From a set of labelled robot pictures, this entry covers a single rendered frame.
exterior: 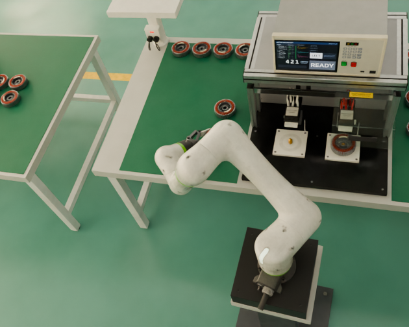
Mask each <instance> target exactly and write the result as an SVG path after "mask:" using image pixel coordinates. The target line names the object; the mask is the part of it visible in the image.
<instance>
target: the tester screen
mask: <svg viewBox="0 0 409 327"><path fill-rule="evenodd" d="M337 50H338V43H319V42H276V52H277V69H302V70H317V71H335V70H336V65H335V70H323V69H309V63H310V60H315V61H333V62H336V59H321V58H310V53H332V54H336V57H337ZM285 59H286V60H299V64H285ZM278 64H280V65H297V66H306V68H292V67H279V66H278Z"/></svg>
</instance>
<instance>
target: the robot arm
mask: <svg viewBox="0 0 409 327"><path fill-rule="evenodd" d="M209 129H210V128H208V129H206V130H202V131H201V130H199V131H197V130H194V131H193V132H192V133H191V134H190V135H189V136H187V138H186V139H185V140H182V141H180V142H178V143H175V144H172V145H165V146H162V147H160V148H159V149H158V150H157V151H156V153H155V162H156V164H157V166H158V167H159V169H160V170H161V172H162V173H163V175H164V176H165V178H166V180H167V182H168V184H169V187H170V189H171V190H172V192H174V193H175V194H177V195H185V194H187V193H188V192H190V190H191V189H192V188H194V187H197V186H198V185H199V184H201V183H203V182H204V181H205V180H206V179H207V178H208V177H209V176H210V175H211V174H212V172H213V171H214V170H215V168H216V167H217V166H218V165H219V164H220V163H221V162H224V161H228V162H230V163H231V164H233V165H234V166H235V167H236V168H237V169H238V170H239V171H241V172H242V173H243V174H244V175H245V176H246V177H247V178H248V179H249V180H250V181H251V182H252V183H253V184H254V185H255V186H256V188H257V189H258V190H259V191H260V192H261V193H262V194H263V196H264V197H265V198H266V199H267V200H268V201H269V202H270V203H271V205H272V206H273V207H274V209H276V211H277V212H278V214H279V216H278V218H277V219H276V221H275V222H274V223H272V224H271V225H270V226H269V227H267V228H266V229H265V230H264V231H263V232H262V233H261V234H260V235H259V236H258V237H257V239H256V241H255V244H254V249H255V252H256V257H257V260H258V271H259V273H260V274H259V275H258V276H255V278H254V280H253V283H255V284H256V285H257V286H258V289H257V290H260V289H261V288H262V289H263V290H262V292H263V296H262V299H261V301H260V303H259V305H258V309H259V310H262V311H263V310H264V307H265V305H266V302H267V300H268V298H269V297H272V295H273V293H276V294H277V293H278V294H281V293H282V287H281V284H283V283H285V282H287V281H288V280H290V279H291V278H292V277H293V275H294V274H295V270H296V261H295V258H294V255H295V253H296V252H297V251H298V250H299V249H300V248H301V247H302V246H303V245H304V244H305V242H306V241H307V240H308V239H309V238H310V236H311V235H312V234H313V233H314V232H315V231H316V230H317V229H318V228H319V226H320V224H321V211H320V209H319V208H318V206H317V205H316V204H315V203H313V202H312V201H311V200H310V199H309V198H307V197H306V196H305V195H303V194H302V193H301V192H300V191H299V190H298V189H296V188H295V187H294V186H293V185H292V184H290V183H289V182H288V181H287V180H286V179H285V178H284V177H283V176H282V175H281V174H280V173H279V172H278V171H277V170H276V169H275V168H274V167H273V166H272V165H271V164H270V163H269V162H268V160H267V159H266V158H265V157H264V156H263V155H262V153H261V152H260V151H259V150H258V149H257V148H256V146H255V145H254V144H253V143H252V141H251V140H250V139H249V137H248V136H247V134H246V133H245V132H244V131H243V129H242V128H241V126H239V124H237V123H236V122H235V121H232V120H222V121H219V122H217V123H216V124H215V125H214V126H213V127H212V128H211V129H210V130H209ZM208 130H209V132H208V133H207V134H206V132H207V131H208ZM196 135H197V137H196V139H193V138H194V137H195V136H196ZM202 136H204V137H203V138H202V139H201V140H199V137H202Z"/></svg>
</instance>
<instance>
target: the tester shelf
mask: <svg viewBox="0 0 409 327"><path fill-rule="evenodd" d="M277 14H278V11H258V16H257V19H256V24H255V27H254V32H253V37H252V40H251V44H250V48H249V52H248V55H247V60H246V63H245V68H244V71H243V82H248V83H261V84H285V85H299V86H323V87H337V88H361V89H374V90H399V91H406V89H407V86H408V13H407V12H388V26H387V35H388V41H387V45H386V50H385V54H384V59H383V63H382V69H381V72H380V77H360V76H345V75H316V74H302V73H274V67H273V44H272V33H273V32H274V29H275V23H276V20H277Z"/></svg>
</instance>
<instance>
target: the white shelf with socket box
mask: <svg viewBox="0 0 409 327"><path fill-rule="evenodd" d="M182 2H183V0H112V2H111V4H110V6H109V7H108V10H107V11H106V13H107V15H108V17H109V18H147V21H148V25H146V26H145V29H144V31H145V34H146V36H147V41H148V42H149V43H148V49H149V50H151V48H150V42H153V44H154V46H155V47H156V48H157V49H158V50H159V51H160V47H163V46H166V45H167V44H168V43H169V38H168V37H167V36H166V34H165V31H164V27H163V24H162V20H161V18H177V16H178V13H179V10H180V8H181V5H182Z"/></svg>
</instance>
